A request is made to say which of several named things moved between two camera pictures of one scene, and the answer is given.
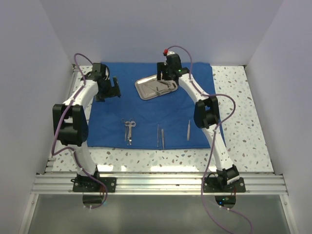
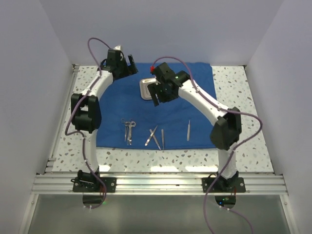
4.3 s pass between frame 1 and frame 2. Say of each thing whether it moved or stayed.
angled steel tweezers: moved
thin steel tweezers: moved
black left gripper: moved
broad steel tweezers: stayed
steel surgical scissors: stayed
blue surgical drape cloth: stayed
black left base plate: stayed
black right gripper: moved
